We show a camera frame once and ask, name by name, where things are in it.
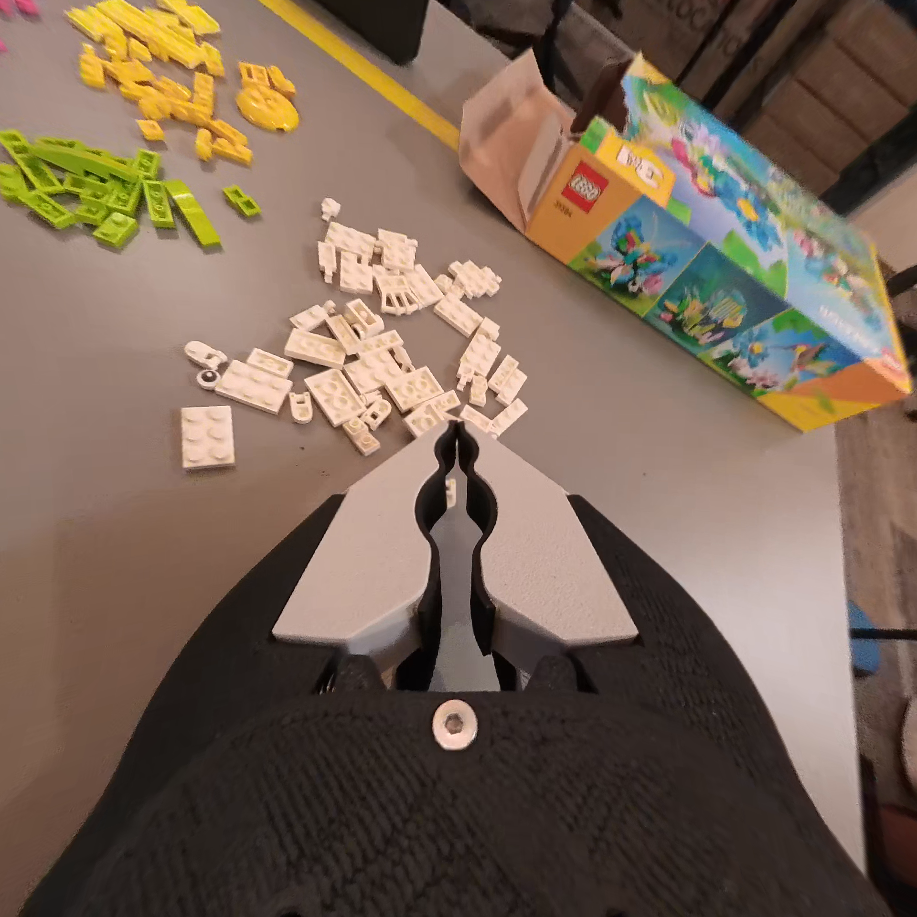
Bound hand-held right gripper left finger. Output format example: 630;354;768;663
272;420;460;672

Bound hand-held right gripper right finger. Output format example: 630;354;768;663
458;421;639;672

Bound pile of white lego pieces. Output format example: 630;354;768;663
179;197;530;471

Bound colourful cardboard lego box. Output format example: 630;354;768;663
458;49;913;434

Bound pile of lime lego pieces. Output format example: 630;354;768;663
0;128;263;251

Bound pile of yellow lego pieces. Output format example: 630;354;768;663
66;0;301;168

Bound black box with green light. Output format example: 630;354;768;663
367;0;432;67

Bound stack of brown crates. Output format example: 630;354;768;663
673;0;917;196

